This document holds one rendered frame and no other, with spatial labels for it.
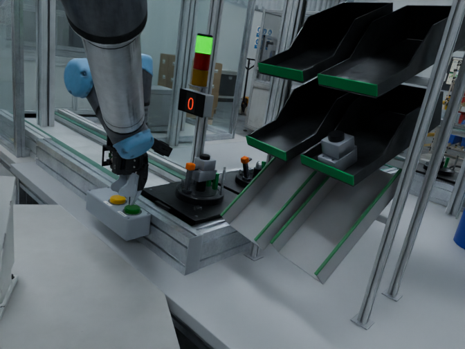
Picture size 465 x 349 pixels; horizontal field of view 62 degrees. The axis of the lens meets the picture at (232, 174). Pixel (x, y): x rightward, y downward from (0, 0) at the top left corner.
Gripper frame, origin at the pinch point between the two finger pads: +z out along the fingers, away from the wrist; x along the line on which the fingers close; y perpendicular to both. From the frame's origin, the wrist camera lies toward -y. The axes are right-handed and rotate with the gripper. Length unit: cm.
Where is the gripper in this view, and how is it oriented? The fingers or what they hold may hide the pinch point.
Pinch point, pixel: (133, 199)
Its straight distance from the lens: 101.3
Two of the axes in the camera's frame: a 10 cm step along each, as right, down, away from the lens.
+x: 7.2, 3.2, -6.2
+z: -1.5, 9.4, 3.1
